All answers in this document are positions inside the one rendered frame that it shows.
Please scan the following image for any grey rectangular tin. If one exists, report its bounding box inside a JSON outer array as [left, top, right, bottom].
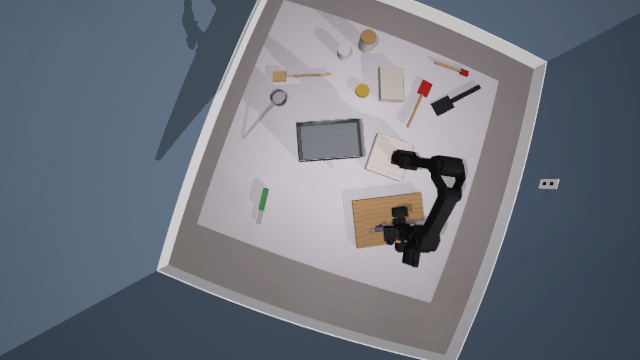
[[296, 118, 363, 162]]

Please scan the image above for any grey saucepan with long handle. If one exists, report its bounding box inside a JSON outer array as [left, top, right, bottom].
[[243, 89, 287, 139]]

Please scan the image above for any red spatula with wooden handle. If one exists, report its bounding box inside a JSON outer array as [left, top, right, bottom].
[[406, 80, 433, 128]]

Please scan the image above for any wooden board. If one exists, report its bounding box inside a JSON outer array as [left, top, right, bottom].
[[352, 193, 424, 249]]

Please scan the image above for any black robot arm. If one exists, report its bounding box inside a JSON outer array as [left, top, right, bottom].
[[383, 150, 466, 268]]

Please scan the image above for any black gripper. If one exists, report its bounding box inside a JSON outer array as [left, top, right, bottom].
[[392, 206, 414, 253]]

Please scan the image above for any yellow flat round disc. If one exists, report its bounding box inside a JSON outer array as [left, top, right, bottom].
[[355, 84, 370, 98]]

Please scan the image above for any small green block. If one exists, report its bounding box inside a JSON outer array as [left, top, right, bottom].
[[256, 188, 268, 224]]

